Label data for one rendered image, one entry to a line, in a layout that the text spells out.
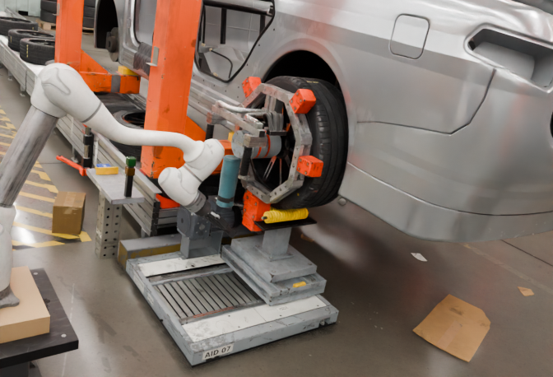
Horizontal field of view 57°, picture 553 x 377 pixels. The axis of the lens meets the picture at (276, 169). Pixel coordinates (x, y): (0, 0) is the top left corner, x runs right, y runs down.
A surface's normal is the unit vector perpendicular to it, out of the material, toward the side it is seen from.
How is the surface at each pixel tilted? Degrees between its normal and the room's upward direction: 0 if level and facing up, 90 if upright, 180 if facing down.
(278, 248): 90
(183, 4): 90
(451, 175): 93
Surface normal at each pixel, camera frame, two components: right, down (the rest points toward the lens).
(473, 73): -0.68, 0.13
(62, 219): 0.25, 0.35
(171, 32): 0.57, 0.36
